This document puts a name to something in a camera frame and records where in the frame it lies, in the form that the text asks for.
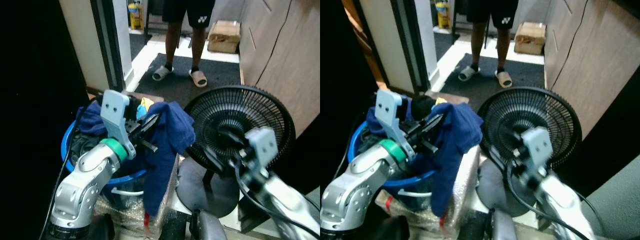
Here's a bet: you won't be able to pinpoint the white bucket handle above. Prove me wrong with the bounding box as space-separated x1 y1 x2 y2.
398 188 433 198
110 187 146 197

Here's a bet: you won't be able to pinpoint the bubble-wrapped box with red tape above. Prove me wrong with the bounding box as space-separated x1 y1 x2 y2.
385 145 482 236
94 154 182 239

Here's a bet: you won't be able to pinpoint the person in black shorts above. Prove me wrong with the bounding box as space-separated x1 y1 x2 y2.
160 0 217 76
467 0 520 76

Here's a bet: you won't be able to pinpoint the wooden cabinet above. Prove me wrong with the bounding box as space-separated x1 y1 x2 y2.
238 0 321 140
543 0 640 141

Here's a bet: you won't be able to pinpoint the brown wooden door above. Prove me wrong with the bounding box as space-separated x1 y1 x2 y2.
341 0 388 93

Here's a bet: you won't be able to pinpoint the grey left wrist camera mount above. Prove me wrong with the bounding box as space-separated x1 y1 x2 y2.
99 89 138 161
374 88 417 162

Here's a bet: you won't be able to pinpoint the pale door frame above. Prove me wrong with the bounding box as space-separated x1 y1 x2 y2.
58 0 135 94
359 0 441 96

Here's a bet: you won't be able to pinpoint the brown cardboard box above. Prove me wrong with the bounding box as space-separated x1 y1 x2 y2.
513 21 547 56
207 20 242 55

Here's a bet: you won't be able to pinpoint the black floor fan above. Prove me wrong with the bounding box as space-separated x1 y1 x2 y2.
472 86 583 221
176 84 297 219

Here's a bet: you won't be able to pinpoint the robot right leg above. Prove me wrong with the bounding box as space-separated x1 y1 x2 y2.
189 208 229 240
486 208 519 240

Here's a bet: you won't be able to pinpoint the yellow bottle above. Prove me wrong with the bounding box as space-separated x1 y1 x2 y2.
434 0 451 30
127 0 144 31

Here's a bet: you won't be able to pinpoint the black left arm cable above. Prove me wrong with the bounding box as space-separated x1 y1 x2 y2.
39 112 83 238
331 131 357 183

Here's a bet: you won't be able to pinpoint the thin black hanging cable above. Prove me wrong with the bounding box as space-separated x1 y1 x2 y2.
550 0 588 78
254 0 294 87

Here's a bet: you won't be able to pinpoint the pale slipper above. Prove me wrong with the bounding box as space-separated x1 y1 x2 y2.
188 69 209 89
152 65 175 82
494 70 514 89
457 65 481 82

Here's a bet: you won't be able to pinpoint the grey green clothes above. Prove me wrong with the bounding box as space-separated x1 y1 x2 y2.
70 131 103 163
357 127 386 153

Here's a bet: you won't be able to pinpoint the grey washing machine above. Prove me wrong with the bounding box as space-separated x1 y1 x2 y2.
300 184 321 216
582 154 640 240

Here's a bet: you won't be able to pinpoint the dark blue garment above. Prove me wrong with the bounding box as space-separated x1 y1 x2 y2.
365 101 484 218
76 101 197 217

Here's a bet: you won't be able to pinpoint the dark floor mat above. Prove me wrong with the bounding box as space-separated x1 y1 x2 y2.
439 52 547 101
134 52 243 109

